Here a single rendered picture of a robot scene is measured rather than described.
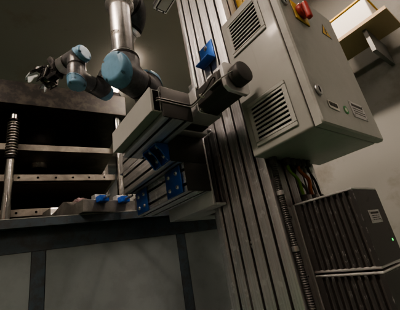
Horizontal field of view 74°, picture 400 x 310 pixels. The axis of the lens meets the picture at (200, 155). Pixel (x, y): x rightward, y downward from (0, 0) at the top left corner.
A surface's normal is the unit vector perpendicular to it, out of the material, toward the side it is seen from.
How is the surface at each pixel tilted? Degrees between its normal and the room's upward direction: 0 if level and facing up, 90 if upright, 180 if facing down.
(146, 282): 90
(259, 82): 90
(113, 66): 97
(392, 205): 90
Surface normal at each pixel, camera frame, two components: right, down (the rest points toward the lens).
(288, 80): -0.80, -0.08
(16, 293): 0.48, -0.39
